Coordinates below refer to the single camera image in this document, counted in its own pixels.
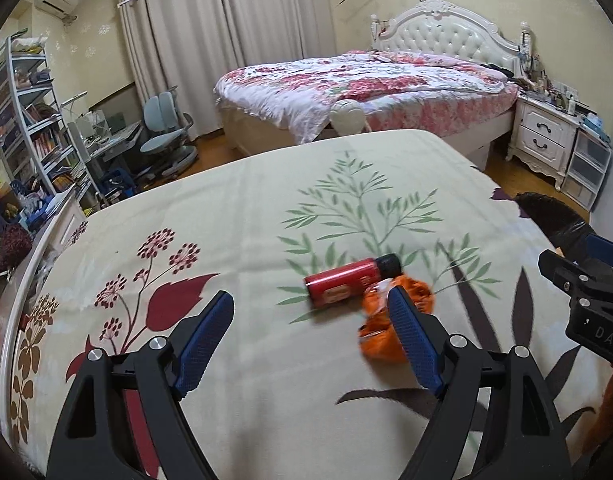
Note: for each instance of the white nightstand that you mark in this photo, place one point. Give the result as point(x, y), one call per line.
point(541, 135)

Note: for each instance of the red can with black cap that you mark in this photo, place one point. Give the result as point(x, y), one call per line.
point(344, 282)

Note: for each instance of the desk lamp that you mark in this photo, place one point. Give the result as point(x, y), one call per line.
point(76, 99)

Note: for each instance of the blue stool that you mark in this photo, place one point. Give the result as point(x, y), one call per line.
point(117, 182)

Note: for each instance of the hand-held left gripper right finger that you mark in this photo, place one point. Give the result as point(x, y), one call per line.
point(414, 340)

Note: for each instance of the clutter of bottles on nightstand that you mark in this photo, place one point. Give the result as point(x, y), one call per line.
point(546, 82)

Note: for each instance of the beige curtains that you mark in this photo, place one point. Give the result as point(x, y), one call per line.
point(196, 35)

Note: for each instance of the grey-blue desk chair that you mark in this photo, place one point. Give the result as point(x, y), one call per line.
point(164, 130)

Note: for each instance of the plastic drawer unit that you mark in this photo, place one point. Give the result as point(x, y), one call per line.
point(586, 165)

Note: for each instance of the orange plastic bag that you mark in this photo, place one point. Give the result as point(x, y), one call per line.
point(379, 342)

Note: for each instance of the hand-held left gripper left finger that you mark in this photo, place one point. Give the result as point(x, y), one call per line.
point(206, 345)

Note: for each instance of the waste bin with black liner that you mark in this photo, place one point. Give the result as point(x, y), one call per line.
point(551, 215)

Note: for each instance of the white bed frame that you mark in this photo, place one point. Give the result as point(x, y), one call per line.
point(446, 35)

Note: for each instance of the pink floral quilt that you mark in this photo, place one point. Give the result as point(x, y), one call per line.
point(361, 77)

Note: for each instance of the grey bookshelf with books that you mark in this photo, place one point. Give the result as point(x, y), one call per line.
point(31, 125)

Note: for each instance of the leaf and flower printed blanket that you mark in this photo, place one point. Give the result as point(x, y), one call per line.
point(236, 200)

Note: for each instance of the blue plastic basket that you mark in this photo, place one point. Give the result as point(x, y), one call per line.
point(4, 210)

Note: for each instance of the grey study desk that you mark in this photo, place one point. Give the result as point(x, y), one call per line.
point(114, 135)

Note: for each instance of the dark red knitted cloth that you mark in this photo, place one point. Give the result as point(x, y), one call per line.
point(9, 250)

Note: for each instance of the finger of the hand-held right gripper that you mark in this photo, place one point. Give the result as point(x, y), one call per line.
point(606, 250)
point(561, 272)

